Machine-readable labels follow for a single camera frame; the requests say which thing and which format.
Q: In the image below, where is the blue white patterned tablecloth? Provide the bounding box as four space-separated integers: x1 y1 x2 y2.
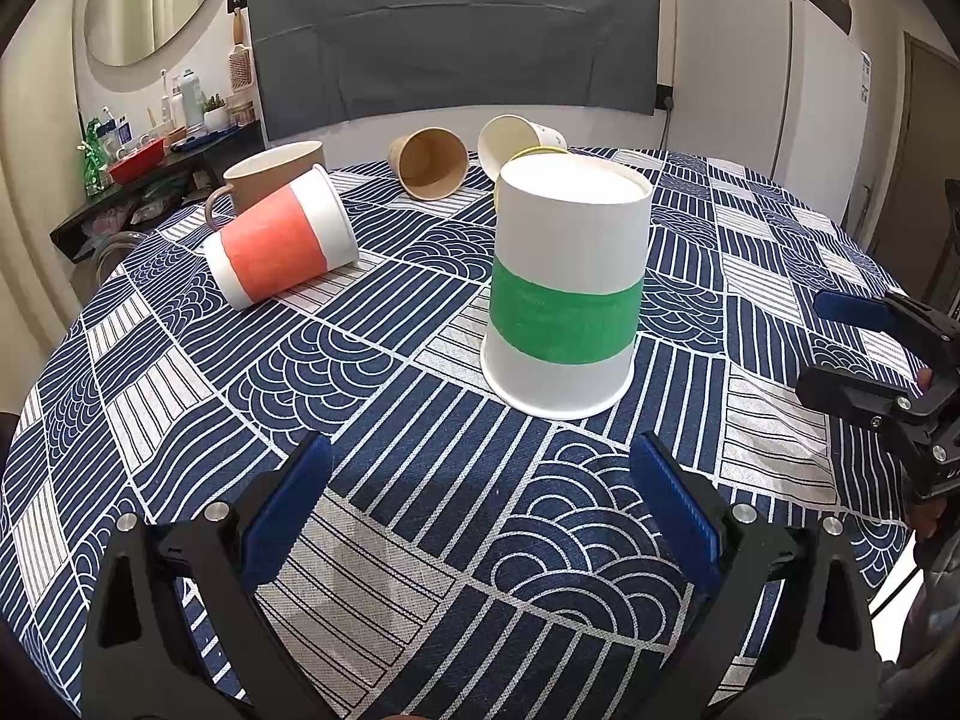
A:
0 146 931 720

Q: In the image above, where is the wooden hairbrush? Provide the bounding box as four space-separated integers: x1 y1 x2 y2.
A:
227 7 253 95

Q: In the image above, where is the white bottle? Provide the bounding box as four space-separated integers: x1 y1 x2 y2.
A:
180 69 207 132

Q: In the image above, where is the white cup with green band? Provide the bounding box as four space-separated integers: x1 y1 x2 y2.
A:
480 154 652 421

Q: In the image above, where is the metal chair back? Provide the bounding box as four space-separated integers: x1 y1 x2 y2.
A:
94 231 151 286

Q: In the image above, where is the black side shelf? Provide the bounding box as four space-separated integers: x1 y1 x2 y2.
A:
49 124 263 263

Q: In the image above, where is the plain white paper cup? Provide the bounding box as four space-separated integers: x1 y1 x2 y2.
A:
478 115 567 181

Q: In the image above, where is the green packet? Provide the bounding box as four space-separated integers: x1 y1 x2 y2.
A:
79 120 110 196

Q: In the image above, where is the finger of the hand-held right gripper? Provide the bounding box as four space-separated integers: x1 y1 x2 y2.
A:
795 364 942 437
814 287 960 370

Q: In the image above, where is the brown ceramic mug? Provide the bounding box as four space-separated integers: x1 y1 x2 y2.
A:
205 140 327 233

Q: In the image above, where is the white refrigerator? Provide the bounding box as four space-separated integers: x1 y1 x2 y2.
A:
667 0 875 218

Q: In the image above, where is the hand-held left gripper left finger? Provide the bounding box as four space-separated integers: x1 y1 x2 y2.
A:
81 433 335 720

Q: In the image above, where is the brown paper cup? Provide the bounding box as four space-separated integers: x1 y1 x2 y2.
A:
388 127 470 201

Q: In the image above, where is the white cup with orange band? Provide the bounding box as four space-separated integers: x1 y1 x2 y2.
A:
202 163 359 310

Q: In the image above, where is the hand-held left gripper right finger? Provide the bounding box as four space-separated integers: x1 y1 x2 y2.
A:
632 431 882 720

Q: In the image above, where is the yellow paper cup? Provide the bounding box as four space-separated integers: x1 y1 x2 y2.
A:
493 145 571 215

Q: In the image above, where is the brown door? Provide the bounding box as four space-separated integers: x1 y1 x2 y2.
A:
862 30 960 316

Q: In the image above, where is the grey cloth cover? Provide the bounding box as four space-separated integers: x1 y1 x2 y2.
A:
246 0 662 147

